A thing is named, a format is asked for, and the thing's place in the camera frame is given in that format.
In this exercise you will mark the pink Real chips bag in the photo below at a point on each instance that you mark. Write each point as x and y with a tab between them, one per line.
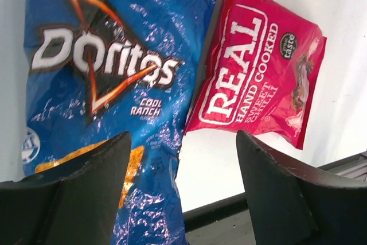
261	72

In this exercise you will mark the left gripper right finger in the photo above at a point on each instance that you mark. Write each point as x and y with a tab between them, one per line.
291	202

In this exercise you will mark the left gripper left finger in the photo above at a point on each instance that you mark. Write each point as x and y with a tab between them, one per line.
73	203

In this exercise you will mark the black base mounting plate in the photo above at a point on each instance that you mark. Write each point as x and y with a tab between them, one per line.
228	221

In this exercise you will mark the blue Doritos chips bag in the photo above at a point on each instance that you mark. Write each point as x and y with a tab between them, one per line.
102	67

